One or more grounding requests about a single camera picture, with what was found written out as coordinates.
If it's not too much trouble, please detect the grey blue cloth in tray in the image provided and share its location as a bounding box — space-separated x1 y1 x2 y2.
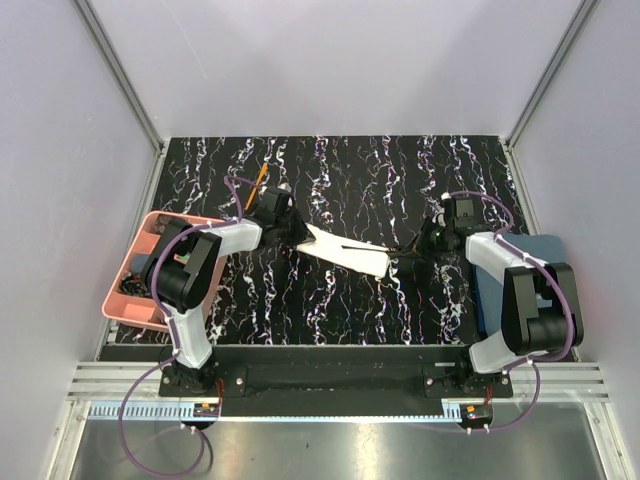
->
130 254 148 274

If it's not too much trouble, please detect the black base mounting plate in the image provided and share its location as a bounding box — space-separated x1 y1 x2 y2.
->
159 346 513 421

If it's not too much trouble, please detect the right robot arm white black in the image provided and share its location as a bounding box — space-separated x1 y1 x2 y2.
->
395 191 584 397

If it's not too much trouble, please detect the black handled utensil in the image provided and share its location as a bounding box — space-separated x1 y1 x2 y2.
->
341 244 416 259

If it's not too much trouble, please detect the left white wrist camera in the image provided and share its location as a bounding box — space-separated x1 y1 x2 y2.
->
278 183 292 194

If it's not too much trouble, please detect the pink compartment tray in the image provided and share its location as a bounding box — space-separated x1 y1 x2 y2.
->
102 211 220 333

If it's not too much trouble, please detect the dark patterned cloth in tray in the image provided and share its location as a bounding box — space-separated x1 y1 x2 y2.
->
151 214 172 235

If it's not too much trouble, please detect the white cloth napkin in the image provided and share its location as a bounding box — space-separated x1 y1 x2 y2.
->
296 224 390 278

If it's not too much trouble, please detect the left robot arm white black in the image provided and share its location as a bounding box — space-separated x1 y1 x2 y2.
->
140 187 315 396

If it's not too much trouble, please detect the blue folded cloth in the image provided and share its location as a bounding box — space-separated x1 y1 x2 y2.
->
474 233 567 336

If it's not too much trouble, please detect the orange handled utensil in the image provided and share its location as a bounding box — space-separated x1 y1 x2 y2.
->
245 162 268 212

